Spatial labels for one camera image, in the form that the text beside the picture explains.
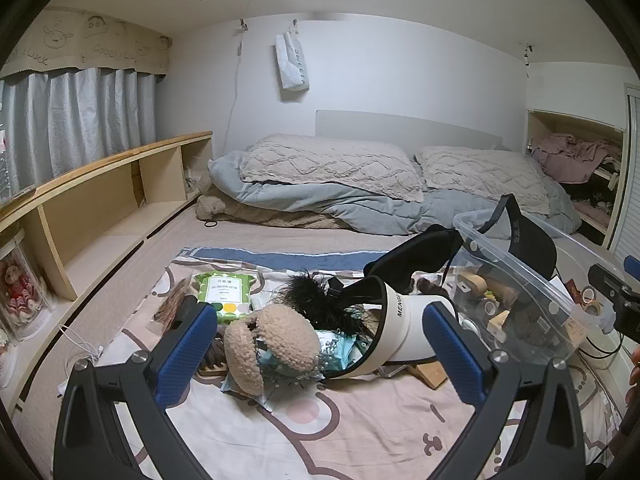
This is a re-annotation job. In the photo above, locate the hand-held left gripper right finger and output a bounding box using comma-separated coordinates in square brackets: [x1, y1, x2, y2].
[424, 302, 586, 480]

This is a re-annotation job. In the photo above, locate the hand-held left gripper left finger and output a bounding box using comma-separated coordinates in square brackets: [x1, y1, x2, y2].
[52, 296, 219, 480]

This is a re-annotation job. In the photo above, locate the clear bag with boxes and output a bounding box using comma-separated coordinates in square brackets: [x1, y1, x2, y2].
[452, 210, 619, 362]

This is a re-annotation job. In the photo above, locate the blue white foil packet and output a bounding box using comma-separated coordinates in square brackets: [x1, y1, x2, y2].
[222, 371, 274, 413]

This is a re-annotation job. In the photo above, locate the rhinestone chain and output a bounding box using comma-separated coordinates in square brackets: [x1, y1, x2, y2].
[259, 339, 332, 387]

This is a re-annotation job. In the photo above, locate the person's right hand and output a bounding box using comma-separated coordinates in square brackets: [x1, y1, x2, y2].
[625, 345, 640, 407]

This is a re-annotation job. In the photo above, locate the small clear tape roll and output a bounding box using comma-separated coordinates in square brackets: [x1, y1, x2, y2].
[579, 287, 607, 317]

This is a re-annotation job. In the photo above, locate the wooden block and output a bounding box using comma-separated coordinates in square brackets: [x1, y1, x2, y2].
[407, 360, 449, 390]

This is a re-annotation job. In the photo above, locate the brown fringe hair piece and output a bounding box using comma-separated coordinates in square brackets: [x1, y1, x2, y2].
[151, 276, 194, 334]

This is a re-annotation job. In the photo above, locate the white sun visor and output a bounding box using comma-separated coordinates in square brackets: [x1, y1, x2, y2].
[320, 276, 453, 378]

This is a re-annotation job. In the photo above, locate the wooden closet shelf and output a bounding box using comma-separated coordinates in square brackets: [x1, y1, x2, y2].
[525, 109, 629, 252]

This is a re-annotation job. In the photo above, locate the green wet wipes pack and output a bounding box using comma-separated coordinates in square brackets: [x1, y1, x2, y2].
[192, 271, 257, 324]

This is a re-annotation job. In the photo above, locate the brown tape roll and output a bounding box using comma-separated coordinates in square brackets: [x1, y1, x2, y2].
[456, 270, 489, 302]

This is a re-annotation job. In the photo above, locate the black cap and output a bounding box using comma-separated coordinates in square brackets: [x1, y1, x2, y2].
[475, 194, 558, 282]

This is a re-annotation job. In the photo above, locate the teal tissue packet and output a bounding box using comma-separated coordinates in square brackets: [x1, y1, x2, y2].
[315, 330, 372, 368]

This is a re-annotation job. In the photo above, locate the pile of pink clothes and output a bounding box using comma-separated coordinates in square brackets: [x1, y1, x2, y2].
[531, 133, 619, 184]

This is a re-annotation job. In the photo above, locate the black feather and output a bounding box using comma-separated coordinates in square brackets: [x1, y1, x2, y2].
[272, 272, 372, 333]

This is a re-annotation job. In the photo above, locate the bear printed blanket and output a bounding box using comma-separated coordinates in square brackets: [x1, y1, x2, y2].
[95, 246, 622, 480]

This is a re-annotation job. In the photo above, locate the beige fleece blanket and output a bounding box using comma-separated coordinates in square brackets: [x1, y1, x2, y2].
[197, 182, 357, 231]

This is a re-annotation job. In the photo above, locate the beige quilted pillow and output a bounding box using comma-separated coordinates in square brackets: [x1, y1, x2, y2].
[239, 134, 426, 204]
[415, 146, 552, 217]

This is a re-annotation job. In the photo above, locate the doll in clear case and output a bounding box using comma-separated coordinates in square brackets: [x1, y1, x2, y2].
[0, 230, 54, 343]

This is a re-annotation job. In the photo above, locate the wooden bedside shelf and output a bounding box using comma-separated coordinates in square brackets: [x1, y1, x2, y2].
[0, 131, 214, 413]

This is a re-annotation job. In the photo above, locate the grey headboard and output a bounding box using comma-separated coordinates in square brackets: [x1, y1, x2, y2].
[315, 110, 504, 152]

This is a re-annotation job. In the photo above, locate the grey curtain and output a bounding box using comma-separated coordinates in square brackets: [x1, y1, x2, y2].
[0, 67, 159, 197]

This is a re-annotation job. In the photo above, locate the white hanging bag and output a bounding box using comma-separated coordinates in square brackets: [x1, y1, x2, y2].
[275, 31, 309, 92]

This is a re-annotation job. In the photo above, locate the beige printed valance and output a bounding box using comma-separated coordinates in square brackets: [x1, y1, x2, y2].
[0, 7, 171, 82]

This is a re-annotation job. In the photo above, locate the black cable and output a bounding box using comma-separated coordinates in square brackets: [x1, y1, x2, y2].
[581, 332, 624, 360]

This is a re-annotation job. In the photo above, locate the white charging cable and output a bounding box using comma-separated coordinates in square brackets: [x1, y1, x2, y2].
[58, 324, 104, 367]

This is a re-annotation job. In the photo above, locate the white wall cable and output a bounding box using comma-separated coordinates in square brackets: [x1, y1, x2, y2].
[226, 20, 249, 155]

